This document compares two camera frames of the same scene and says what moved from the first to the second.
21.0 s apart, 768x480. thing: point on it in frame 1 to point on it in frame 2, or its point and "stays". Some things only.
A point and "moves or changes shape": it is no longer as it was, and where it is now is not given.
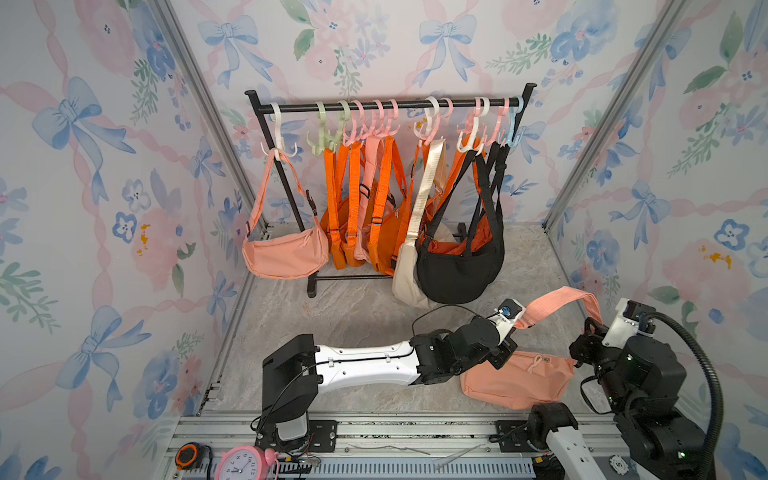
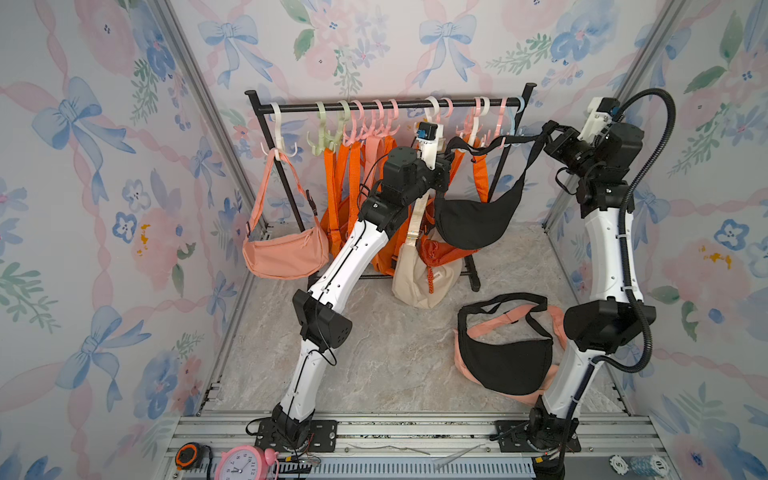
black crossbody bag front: (451, 278) to (503, 347)
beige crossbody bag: (404, 279) stays
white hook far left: (280, 144) stays
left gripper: (502, 350) to (440, 174)
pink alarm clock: (246, 462) stays
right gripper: (594, 333) to (557, 150)
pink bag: (527, 378) moves or changes shape
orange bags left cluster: (392, 206) stays
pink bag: (289, 255) stays
